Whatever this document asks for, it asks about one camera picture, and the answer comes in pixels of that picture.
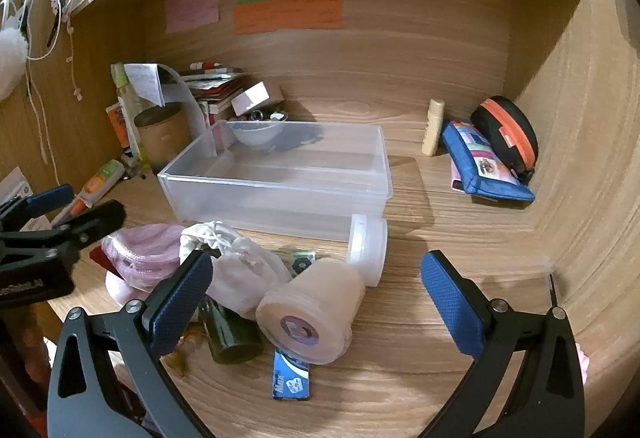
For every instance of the pink mesh pouch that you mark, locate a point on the pink mesh pouch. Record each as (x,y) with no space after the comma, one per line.
(145,248)

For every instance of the cream tube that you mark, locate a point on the cream tube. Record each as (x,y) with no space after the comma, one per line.
(433,127)

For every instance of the translucent jar with white lid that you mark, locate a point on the translucent jar with white lid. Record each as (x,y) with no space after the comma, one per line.
(367,248)

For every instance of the clear plastic container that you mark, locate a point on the clear plastic container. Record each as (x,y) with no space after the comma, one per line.
(280,198)

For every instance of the blue patterned pencil case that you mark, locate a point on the blue patterned pencil case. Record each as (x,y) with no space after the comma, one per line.
(480,162)

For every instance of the pink paper note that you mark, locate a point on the pink paper note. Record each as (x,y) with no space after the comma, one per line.
(192,10)

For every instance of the white fluffy ball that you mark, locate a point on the white fluffy ball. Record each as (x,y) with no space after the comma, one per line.
(11,62)

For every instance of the dark green bottle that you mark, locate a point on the dark green bottle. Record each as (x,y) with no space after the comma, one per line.
(230,333)

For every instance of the blue flat packet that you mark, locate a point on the blue flat packet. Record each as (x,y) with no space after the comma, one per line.
(290,378)

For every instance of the orange paper note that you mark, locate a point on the orange paper note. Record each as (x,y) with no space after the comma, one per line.
(287,15)

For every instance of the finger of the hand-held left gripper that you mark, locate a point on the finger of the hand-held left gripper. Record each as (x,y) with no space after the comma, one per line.
(102,218)
(50,198)

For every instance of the orange and white glue tube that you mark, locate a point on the orange and white glue tube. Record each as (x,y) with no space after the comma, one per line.
(95,185)

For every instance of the red and white marker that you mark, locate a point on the red and white marker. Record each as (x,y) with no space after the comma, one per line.
(206,65)

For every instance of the brown cylinder holder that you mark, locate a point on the brown cylinder holder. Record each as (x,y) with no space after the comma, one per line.
(160,137)

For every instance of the stack of books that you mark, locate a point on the stack of books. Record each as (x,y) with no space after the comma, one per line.
(217,90)

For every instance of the small teal packet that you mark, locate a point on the small teal packet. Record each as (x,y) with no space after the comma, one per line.
(301,262)

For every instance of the black pouch with orange zip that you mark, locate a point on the black pouch with orange zip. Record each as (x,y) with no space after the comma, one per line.
(505,127)

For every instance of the yellow tassel charm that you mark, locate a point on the yellow tassel charm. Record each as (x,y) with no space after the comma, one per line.
(184,355)

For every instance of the pile of key rings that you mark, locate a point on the pile of key rings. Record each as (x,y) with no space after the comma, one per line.
(265,115)

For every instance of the tall clear bottle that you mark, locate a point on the tall clear bottle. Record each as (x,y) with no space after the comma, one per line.
(125,107)

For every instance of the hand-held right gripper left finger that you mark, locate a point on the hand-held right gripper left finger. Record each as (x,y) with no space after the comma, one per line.
(182,303)

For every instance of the wooden desk hutch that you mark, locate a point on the wooden desk hutch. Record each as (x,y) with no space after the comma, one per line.
(440,47)

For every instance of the white paper receipt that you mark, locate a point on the white paper receipt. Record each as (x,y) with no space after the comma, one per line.
(145,80)

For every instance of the white bowl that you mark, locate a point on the white bowl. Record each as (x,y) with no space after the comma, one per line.
(255,135)

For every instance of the white printed card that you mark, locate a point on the white printed card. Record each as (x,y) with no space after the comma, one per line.
(12,188)

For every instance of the small trinkets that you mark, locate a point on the small trinkets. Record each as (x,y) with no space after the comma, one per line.
(134,167)

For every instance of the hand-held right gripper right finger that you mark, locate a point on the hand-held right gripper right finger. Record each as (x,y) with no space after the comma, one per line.
(452,303)

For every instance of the pale pink round case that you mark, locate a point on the pale pink round case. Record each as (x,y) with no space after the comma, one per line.
(120,290)

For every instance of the orange card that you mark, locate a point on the orange card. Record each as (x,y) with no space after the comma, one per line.
(116,125)

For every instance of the small white box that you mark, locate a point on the small white box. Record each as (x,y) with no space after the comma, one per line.
(252,97)

